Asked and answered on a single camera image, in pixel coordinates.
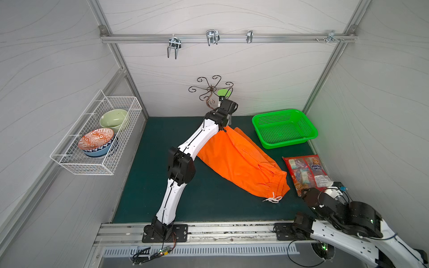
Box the pale green bowl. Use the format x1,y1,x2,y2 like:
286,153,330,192
99,109,130,134

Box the middle metal hook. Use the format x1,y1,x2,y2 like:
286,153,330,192
206,30,220,46

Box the right base black cable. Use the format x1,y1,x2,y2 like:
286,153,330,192
286,238,331,268

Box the orange shorts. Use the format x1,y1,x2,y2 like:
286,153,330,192
198,126,290,203

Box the orange patterned bowl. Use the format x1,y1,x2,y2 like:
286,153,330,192
78,128,115,157

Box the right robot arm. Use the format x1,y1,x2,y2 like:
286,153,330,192
293,188,429,268

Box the white wire wall basket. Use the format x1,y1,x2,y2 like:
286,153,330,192
50,91,142,175

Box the small metal bracket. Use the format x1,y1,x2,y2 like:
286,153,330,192
246,30,253,44

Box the left metal hook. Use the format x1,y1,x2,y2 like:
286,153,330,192
167,37,182,59

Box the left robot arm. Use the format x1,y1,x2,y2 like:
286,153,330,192
151,98,238,240

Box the metal hook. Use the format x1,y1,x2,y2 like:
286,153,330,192
206,30,220,46
167,37,182,59

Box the aluminium front rail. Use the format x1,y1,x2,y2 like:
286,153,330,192
93,221,282,246

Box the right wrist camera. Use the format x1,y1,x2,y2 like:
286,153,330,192
324,182,349,202

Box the aluminium top rail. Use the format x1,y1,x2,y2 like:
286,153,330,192
101,33,358,45

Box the right metal hook bracket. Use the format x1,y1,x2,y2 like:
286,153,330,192
315,30,343,44

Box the left base cable bundle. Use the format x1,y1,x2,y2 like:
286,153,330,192
130,232,178,265

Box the green plastic goblet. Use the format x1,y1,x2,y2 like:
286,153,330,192
217,88,233,98

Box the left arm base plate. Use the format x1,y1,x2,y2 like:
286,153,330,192
141,224,189,243

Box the green plastic basket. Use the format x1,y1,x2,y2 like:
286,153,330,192
252,109,318,149

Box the aluminium rail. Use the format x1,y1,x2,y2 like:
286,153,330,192
101,33,358,45
93,221,282,246

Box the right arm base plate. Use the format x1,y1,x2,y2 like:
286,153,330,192
273,223,313,241

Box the brown metal cup stand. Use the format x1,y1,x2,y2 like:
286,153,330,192
188,75,234,109

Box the red snack bag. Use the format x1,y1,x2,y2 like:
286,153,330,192
282,155,334,197

